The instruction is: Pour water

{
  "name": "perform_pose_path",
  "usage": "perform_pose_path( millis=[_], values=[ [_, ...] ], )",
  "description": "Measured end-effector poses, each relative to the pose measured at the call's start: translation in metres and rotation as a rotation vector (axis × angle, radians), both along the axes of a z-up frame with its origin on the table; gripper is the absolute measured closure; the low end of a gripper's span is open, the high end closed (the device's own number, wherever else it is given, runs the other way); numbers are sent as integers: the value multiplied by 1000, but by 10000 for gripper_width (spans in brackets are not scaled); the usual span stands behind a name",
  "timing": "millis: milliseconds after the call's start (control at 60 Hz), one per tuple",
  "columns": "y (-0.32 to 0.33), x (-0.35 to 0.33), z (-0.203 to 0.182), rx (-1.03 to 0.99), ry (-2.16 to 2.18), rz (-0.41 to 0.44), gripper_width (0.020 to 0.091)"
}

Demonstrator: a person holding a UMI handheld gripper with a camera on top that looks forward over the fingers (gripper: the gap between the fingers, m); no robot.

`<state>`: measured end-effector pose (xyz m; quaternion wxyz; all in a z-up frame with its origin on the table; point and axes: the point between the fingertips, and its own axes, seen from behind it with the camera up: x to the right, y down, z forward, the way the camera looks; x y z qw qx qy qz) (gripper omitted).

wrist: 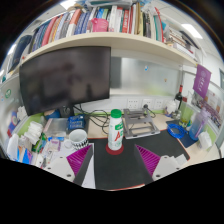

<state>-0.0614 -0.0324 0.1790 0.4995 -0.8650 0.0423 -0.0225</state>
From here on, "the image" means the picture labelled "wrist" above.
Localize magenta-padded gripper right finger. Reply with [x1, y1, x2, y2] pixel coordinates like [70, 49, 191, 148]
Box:
[133, 144, 183, 185]

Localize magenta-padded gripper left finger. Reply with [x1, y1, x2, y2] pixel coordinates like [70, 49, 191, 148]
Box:
[43, 144, 95, 187]

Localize white drink bottle green cap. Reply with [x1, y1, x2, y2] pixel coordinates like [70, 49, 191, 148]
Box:
[107, 108, 125, 152]

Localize translucent purple water bottle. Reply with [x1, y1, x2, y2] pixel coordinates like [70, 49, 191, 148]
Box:
[188, 107, 212, 141]

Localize white paper sheet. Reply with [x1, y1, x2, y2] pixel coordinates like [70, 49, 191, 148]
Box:
[43, 143, 96, 189]

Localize black white checkered mug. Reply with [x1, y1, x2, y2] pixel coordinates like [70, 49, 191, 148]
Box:
[64, 128, 90, 150]

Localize small pink packet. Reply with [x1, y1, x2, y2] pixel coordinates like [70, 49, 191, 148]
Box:
[48, 138, 63, 153]

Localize grey metal laptop stand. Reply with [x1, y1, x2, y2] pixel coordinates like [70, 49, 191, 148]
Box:
[122, 107, 162, 140]

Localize black desk mat red edge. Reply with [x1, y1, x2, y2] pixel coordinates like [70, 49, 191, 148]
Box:
[87, 129, 191, 191]

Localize blue patterned box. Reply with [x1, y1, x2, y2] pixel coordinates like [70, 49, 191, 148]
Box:
[67, 114, 86, 132]

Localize clear plastic box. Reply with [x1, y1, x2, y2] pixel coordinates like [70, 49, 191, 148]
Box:
[43, 117, 69, 138]

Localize dark blue mat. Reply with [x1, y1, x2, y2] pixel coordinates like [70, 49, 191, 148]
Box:
[166, 119, 199, 149]

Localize blue round container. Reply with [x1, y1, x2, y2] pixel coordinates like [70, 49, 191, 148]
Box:
[43, 109, 62, 120]

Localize blue tissue box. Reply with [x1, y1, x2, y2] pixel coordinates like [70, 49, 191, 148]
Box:
[5, 132, 34, 165]

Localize stack of white napkins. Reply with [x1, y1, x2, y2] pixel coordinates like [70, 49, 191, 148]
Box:
[23, 120, 44, 145]

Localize white plastic bag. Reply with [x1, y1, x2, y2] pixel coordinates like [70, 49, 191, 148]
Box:
[165, 99, 180, 116]

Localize white tissue pack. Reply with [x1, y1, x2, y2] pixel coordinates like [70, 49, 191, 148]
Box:
[197, 130, 213, 150]

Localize dark wine bottle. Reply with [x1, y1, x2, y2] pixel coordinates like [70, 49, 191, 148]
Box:
[175, 84, 184, 108]

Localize black computer monitor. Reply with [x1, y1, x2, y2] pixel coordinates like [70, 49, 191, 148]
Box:
[18, 46, 112, 118]

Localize purple hanging banner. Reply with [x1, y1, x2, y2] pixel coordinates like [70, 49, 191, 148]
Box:
[192, 63, 212, 99]

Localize beige shelf with books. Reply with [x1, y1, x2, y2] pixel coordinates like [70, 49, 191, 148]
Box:
[6, 0, 201, 79]

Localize coiled blue cable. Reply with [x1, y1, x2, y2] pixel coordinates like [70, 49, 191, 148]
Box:
[166, 123, 187, 139]

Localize white wall socket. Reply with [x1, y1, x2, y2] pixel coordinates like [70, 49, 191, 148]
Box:
[154, 98, 165, 110]
[126, 97, 140, 110]
[141, 97, 153, 110]

